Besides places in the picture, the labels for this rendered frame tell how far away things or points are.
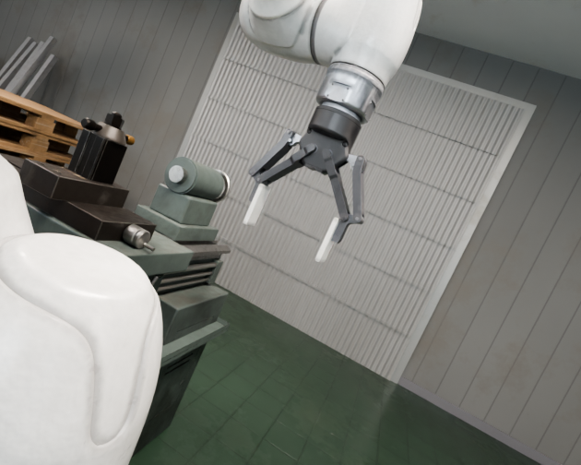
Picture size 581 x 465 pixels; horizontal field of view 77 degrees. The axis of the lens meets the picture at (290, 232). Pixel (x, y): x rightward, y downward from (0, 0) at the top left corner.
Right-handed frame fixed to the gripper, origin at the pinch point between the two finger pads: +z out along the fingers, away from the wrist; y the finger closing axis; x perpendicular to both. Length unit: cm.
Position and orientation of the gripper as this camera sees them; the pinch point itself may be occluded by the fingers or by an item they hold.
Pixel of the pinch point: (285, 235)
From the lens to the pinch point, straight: 56.9
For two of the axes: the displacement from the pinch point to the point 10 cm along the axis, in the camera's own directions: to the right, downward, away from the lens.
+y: 8.3, 4.1, -3.8
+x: 3.8, 0.8, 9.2
